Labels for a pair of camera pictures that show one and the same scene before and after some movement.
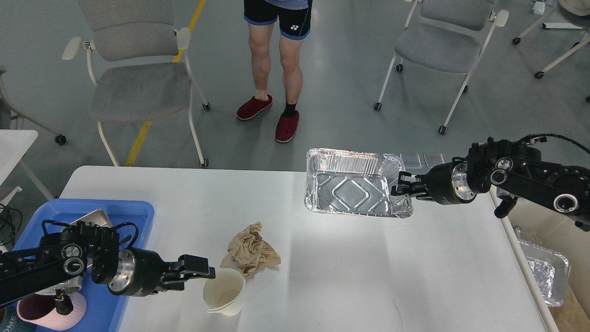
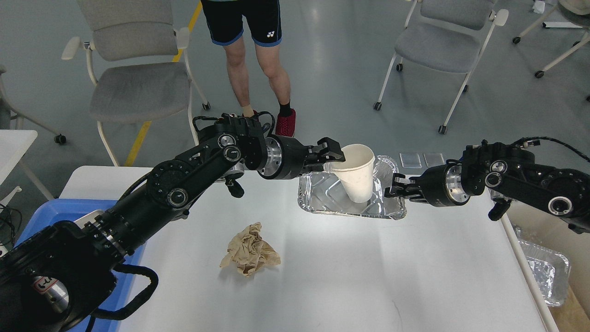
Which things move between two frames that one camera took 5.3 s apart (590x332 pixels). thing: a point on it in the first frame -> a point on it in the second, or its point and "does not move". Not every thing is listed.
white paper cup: [224, 293] -> [356, 172]
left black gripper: [142, 272] -> [284, 157]
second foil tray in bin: [551, 270] does not move
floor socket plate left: [410, 161] does not move
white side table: [14, 144] does not move
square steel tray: [96, 217] does not move
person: [294, 18] -> [227, 20]
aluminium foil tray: [352, 183] does not move
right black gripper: [447, 184] does not move
